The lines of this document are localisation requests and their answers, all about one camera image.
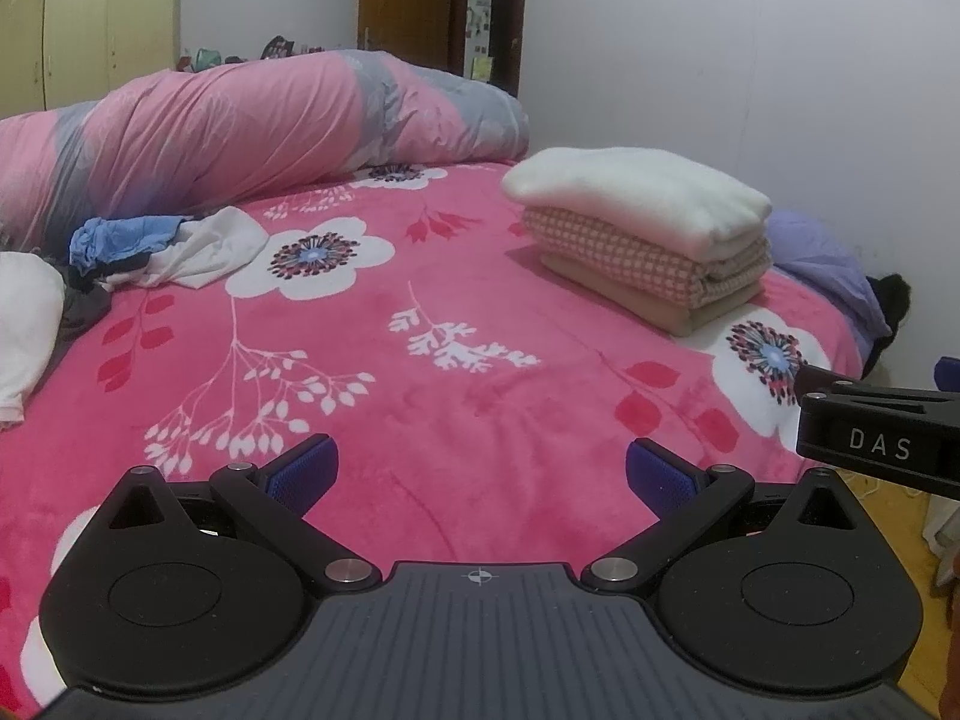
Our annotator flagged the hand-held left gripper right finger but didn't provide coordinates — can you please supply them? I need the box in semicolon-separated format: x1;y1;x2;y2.
583;435;871;590

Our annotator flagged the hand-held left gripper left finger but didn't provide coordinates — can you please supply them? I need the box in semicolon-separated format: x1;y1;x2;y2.
90;433;378;590

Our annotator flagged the cream white fuzzy sweater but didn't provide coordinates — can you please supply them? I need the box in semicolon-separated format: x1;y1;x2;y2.
501;146;773;260

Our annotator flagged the black fluffy item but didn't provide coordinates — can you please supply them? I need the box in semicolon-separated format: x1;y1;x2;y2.
862;274;913;380

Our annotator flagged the purple cloth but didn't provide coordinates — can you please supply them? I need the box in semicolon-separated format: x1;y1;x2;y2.
769;210;893;338

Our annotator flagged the beige folded cloth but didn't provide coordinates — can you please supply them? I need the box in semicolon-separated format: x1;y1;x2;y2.
540;251;763;338

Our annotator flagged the pink floral blanket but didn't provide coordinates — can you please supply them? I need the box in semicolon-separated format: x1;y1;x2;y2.
0;157;884;720

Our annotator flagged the pink checked folded cloth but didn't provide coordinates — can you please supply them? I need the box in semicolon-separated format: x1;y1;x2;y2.
521;206;772;308

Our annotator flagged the white garment with black trim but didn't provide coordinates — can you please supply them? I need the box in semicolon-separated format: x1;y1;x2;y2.
101;206;271;290

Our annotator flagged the dark grey garment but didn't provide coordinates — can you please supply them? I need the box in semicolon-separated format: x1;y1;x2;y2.
56;262;115;347

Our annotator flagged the blue garment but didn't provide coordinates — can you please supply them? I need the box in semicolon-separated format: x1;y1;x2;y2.
69;216;188;278

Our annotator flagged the white t-shirt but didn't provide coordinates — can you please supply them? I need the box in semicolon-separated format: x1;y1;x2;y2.
0;251;67;426

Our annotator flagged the pink and grey quilt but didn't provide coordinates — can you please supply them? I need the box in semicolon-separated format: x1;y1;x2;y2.
0;49;532;254

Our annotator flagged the brown wooden door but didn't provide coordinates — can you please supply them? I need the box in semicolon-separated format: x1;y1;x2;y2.
358;0;530;98

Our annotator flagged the pale yellow wardrobe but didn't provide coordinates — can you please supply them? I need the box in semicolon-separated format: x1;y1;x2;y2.
0;0;185;121

